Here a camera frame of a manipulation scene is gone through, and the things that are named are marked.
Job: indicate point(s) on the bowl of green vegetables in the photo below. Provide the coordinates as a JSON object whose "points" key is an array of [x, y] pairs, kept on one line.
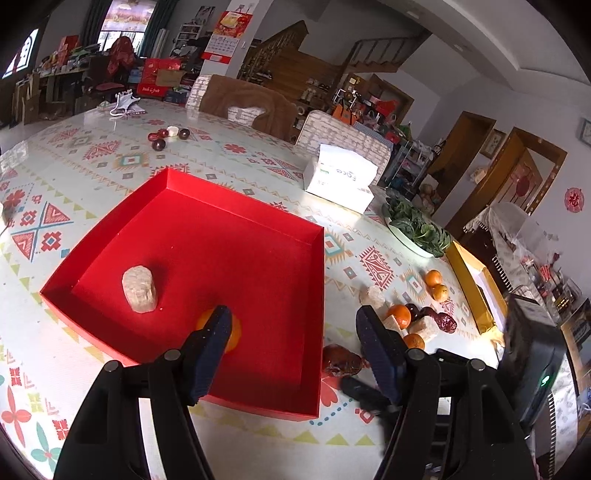
{"points": [[415, 226]]}

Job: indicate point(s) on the red wall calendar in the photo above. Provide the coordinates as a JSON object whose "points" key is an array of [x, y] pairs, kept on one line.
{"points": [[226, 37]]}

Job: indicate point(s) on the large dark red date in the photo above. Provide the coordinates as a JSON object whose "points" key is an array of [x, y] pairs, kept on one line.
{"points": [[339, 360]]}

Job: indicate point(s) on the white face mask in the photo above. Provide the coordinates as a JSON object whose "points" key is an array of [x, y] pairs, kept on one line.
{"points": [[124, 104]]}

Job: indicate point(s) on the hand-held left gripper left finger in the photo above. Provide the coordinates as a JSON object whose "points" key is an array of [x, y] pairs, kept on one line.
{"points": [[210, 357]]}

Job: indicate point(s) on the wrinkled dark red date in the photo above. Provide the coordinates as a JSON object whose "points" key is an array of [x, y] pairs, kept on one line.
{"points": [[447, 322]]}

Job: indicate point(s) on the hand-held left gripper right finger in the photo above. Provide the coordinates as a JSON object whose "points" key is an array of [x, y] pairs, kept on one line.
{"points": [[378, 357]]}

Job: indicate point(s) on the large yellowish orange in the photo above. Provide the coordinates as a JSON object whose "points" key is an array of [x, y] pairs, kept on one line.
{"points": [[400, 315]]}

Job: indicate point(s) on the small orange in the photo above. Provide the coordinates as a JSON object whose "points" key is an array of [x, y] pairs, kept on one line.
{"points": [[234, 334], [433, 278], [440, 293], [414, 341]]}

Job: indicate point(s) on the red paper-cut decoration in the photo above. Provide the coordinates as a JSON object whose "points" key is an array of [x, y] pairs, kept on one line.
{"points": [[575, 200]]}

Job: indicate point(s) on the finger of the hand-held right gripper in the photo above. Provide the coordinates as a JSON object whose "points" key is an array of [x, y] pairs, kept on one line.
{"points": [[360, 392]]}

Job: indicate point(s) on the patterned tablecloth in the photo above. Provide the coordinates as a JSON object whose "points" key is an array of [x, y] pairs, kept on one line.
{"points": [[92, 184]]}

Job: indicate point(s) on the decorated window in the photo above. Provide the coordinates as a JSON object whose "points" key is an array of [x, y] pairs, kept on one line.
{"points": [[21, 53]]}

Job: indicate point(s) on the small dark round fruit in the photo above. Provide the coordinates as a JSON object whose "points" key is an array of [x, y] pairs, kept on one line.
{"points": [[184, 134], [159, 144]]}

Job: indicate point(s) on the dark plum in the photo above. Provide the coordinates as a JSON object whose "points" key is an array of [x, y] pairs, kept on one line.
{"points": [[415, 311]]}

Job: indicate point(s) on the brown cloth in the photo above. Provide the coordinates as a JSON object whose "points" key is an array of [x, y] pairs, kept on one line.
{"points": [[249, 99]]}

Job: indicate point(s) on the white oval plate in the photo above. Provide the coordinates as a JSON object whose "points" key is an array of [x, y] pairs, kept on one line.
{"points": [[406, 243]]}

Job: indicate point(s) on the brown cardboard box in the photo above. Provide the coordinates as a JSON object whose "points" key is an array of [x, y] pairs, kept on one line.
{"points": [[168, 78]]}

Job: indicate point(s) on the wall clock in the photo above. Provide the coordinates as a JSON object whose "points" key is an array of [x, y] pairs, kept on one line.
{"points": [[586, 131]]}

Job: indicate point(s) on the wooden door frame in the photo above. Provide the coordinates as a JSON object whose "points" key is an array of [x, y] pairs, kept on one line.
{"points": [[503, 157]]}

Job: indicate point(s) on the red gift box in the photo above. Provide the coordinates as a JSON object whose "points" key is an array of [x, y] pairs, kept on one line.
{"points": [[150, 85]]}

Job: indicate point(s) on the yellow cardboard box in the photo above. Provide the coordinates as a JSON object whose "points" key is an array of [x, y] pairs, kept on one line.
{"points": [[461, 272]]}

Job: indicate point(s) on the wooden staircase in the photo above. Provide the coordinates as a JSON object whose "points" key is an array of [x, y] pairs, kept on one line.
{"points": [[323, 55]]}

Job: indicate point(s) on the small dark date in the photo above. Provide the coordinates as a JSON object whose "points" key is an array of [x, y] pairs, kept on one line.
{"points": [[429, 313]]}

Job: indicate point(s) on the white tissue box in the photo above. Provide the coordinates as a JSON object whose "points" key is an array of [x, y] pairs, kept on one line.
{"points": [[337, 184]]}

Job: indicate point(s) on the red patterned garment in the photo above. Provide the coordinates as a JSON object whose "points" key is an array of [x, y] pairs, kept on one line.
{"points": [[121, 55]]}

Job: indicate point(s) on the white patterned chair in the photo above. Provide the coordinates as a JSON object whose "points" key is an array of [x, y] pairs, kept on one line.
{"points": [[337, 131], [196, 92]]}

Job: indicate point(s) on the curtained window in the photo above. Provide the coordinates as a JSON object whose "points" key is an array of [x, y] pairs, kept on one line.
{"points": [[124, 21]]}

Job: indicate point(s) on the small white round candy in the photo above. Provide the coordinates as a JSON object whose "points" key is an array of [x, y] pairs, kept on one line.
{"points": [[172, 131]]}

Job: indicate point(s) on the red cardboard box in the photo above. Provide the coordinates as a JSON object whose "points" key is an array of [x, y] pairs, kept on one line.
{"points": [[207, 240]]}

